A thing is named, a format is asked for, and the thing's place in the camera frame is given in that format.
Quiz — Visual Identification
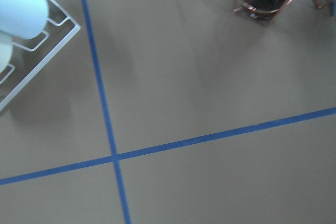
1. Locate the light blue cup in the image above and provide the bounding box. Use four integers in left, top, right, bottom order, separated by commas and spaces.
1, 0, 49, 39

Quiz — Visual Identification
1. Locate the white cup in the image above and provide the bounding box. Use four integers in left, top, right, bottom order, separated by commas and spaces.
0, 32, 13, 72

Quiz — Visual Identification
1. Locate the white wire cup rack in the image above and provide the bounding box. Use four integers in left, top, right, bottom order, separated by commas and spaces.
1, 0, 81, 112

